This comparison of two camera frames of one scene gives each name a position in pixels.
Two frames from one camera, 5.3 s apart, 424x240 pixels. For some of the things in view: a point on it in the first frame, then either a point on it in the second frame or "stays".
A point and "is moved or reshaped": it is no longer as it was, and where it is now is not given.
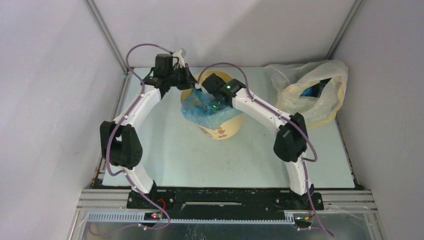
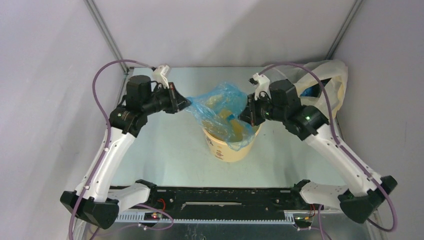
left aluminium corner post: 107,33 stays
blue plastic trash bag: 207,110 is moved or reshaped
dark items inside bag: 314,90 stays
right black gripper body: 205,81 → 251,108
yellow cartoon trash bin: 229,130 → 221,151
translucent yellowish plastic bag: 291,80 stays
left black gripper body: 179,77 → 158,102
